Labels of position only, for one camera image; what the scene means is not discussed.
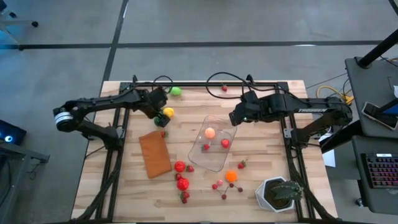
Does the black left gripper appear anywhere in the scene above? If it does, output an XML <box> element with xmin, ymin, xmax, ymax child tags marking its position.
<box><xmin>146</xmin><ymin>86</ymin><xmax>172</xmax><ymax>128</ymax></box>

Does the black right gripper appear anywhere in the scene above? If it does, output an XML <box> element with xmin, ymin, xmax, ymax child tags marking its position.
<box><xmin>228</xmin><ymin>90</ymin><xmax>262</xmax><ymax>127</ymax></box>

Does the round red plastic tomato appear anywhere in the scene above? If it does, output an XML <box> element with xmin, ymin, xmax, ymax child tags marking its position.
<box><xmin>174</xmin><ymin>160</ymin><xmax>187</xmax><ymax>174</ymax></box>

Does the orange plastic tangerine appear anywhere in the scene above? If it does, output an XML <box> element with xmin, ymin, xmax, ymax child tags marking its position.
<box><xmin>224</xmin><ymin>170</ymin><xmax>238</xmax><ymax>184</ymax></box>

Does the red plastic bell pepper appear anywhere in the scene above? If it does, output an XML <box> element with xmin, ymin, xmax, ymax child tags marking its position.
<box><xmin>176</xmin><ymin>177</ymin><xmax>190</xmax><ymax>192</ymax></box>

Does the white faceted plant pot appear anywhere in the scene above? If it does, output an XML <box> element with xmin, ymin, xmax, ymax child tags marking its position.
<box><xmin>254</xmin><ymin>175</ymin><xmax>296</xmax><ymax>214</ymax></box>

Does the green cactus plant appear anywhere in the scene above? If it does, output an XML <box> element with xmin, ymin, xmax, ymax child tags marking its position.
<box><xmin>272</xmin><ymin>180</ymin><xmax>304</xmax><ymax>202</ymax></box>

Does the clear plastic tupperware container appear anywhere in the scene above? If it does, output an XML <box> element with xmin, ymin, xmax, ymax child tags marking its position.
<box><xmin>187</xmin><ymin>114</ymin><xmax>238</xmax><ymax>173</ymax></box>

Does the orange cloth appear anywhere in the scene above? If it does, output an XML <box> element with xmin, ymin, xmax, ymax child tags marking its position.
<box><xmin>138</xmin><ymin>130</ymin><xmax>173</xmax><ymax>180</ymax></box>

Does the white paper sheet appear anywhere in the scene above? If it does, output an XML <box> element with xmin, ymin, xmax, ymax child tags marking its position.
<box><xmin>320</xmin><ymin>133</ymin><xmax>338</xmax><ymax>169</ymax></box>

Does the grey side table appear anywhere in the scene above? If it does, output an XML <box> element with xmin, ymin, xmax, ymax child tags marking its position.
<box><xmin>344</xmin><ymin>55</ymin><xmax>398</xmax><ymax>140</ymax></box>

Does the black smartphone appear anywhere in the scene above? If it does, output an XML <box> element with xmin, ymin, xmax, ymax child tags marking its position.
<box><xmin>361</xmin><ymin>101</ymin><xmax>398</xmax><ymax>131</ymax></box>

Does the grey metal cart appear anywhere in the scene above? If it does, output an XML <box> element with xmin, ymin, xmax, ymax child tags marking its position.
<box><xmin>0</xmin><ymin>141</ymin><xmax>51</xmax><ymax>224</ymax></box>

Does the dark desk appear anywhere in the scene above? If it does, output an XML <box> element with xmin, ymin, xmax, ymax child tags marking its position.
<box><xmin>350</xmin><ymin>134</ymin><xmax>398</xmax><ymax>216</ymax></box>

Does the black pole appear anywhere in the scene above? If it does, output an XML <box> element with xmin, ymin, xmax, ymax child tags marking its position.
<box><xmin>356</xmin><ymin>28</ymin><xmax>398</xmax><ymax>69</ymax></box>

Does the dark blue device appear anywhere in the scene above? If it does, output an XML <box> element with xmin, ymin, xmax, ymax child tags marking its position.
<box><xmin>379</xmin><ymin>98</ymin><xmax>398</xmax><ymax>118</ymax></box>

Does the black device with blue light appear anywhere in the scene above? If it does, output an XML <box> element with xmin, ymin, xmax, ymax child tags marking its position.
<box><xmin>0</xmin><ymin>119</ymin><xmax>28</xmax><ymax>147</ymax></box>

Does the backlit keyboard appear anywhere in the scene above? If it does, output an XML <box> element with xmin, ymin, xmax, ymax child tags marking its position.
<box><xmin>365</xmin><ymin>152</ymin><xmax>398</xmax><ymax>190</ymax></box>

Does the office chair base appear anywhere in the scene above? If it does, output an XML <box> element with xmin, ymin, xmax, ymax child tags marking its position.
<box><xmin>0</xmin><ymin>0</ymin><xmax>40</xmax><ymax>29</ymax></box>

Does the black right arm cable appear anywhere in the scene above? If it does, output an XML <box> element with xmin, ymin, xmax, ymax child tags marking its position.
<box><xmin>205</xmin><ymin>71</ymin><xmax>261</xmax><ymax>101</ymax></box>

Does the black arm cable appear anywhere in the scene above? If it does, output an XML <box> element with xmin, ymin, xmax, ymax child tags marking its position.
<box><xmin>152</xmin><ymin>75</ymin><xmax>174</xmax><ymax>95</ymax></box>
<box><xmin>205</xmin><ymin>71</ymin><xmax>261</xmax><ymax>101</ymax></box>

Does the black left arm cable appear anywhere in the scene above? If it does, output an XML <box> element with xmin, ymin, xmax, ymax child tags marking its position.
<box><xmin>152</xmin><ymin>75</ymin><xmax>174</xmax><ymax>95</ymax></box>

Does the yellow cable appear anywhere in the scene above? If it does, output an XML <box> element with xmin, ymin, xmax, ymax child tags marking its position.
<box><xmin>316</xmin><ymin>85</ymin><xmax>355</xmax><ymax>105</ymax></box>

